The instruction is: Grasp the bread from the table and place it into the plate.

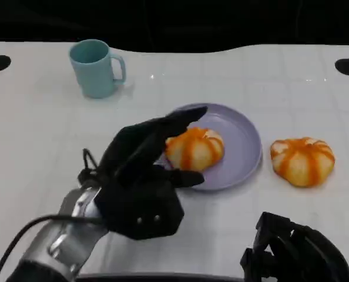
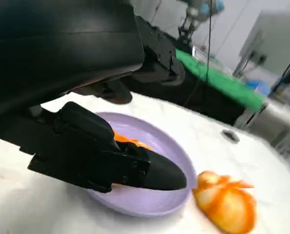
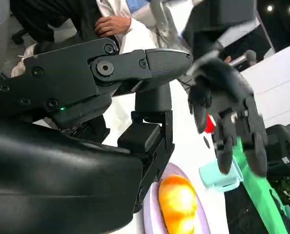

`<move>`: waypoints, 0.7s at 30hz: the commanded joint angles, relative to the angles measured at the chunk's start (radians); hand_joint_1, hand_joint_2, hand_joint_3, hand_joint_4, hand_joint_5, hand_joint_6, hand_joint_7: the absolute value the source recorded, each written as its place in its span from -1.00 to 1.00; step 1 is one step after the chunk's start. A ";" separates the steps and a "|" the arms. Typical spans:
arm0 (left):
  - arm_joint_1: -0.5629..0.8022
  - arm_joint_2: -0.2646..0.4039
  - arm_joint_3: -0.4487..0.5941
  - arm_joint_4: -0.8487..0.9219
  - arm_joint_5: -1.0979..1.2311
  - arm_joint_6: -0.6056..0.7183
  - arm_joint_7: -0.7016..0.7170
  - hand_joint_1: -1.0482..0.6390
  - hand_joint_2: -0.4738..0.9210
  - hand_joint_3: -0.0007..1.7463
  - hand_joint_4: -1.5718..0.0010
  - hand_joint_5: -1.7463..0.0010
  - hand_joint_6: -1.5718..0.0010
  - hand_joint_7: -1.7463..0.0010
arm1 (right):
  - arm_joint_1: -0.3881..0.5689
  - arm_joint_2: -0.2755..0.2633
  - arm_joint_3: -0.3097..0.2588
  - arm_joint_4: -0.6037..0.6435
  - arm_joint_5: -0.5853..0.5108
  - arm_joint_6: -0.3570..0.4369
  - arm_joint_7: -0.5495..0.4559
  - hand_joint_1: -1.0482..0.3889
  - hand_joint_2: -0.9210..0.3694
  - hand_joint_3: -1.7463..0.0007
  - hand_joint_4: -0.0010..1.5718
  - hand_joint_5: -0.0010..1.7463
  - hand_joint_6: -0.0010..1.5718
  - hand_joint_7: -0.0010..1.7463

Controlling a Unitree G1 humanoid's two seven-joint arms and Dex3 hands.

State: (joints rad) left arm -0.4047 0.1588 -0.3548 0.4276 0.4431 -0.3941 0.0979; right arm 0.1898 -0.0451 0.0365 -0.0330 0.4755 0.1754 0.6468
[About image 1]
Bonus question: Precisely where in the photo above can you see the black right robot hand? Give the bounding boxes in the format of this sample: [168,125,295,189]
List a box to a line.
[240,211,349,282]

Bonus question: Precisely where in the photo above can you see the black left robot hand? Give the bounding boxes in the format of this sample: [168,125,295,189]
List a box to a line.
[96,105,208,192]

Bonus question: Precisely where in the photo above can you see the orange and white bread roll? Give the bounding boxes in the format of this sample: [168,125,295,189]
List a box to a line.
[165,126,226,173]
[269,136,337,189]

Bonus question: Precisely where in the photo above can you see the pale green mug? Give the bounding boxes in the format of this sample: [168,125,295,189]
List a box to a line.
[68,39,127,99]

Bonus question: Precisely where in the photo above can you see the lilac plate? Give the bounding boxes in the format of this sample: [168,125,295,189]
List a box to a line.
[159,102,264,193]

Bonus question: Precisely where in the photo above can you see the black looped wrist cable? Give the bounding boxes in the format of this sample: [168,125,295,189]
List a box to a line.
[76,147,102,189]

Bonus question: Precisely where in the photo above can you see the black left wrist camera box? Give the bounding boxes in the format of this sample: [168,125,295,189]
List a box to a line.
[93,176,184,242]

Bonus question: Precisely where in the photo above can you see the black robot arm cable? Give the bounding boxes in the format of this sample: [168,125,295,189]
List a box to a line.
[0,214,106,282]

